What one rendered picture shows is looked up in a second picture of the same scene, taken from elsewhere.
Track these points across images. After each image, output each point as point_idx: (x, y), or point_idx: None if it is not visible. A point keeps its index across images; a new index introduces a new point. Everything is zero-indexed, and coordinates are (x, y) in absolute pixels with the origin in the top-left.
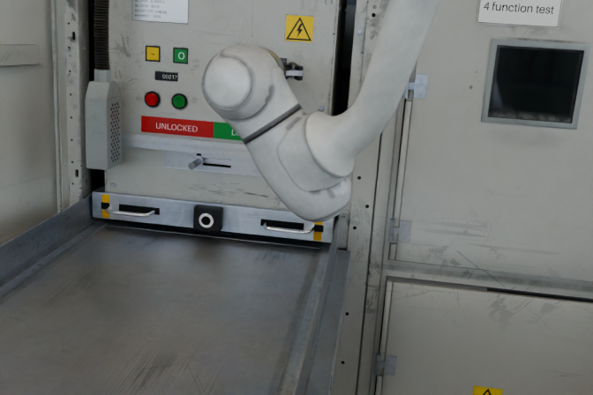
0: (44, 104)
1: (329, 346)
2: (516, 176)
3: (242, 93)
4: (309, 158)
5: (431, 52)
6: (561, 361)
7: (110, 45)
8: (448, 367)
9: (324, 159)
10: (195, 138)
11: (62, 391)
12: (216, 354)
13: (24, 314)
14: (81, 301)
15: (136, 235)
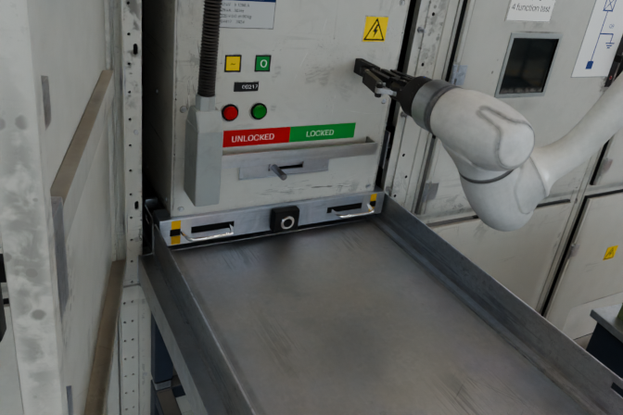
0: (106, 138)
1: None
2: None
3: (527, 153)
4: (540, 190)
5: (472, 46)
6: (506, 251)
7: (184, 57)
8: None
9: (549, 188)
10: (271, 145)
11: None
12: (470, 359)
13: (292, 394)
14: (308, 354)
15: (220, 255)
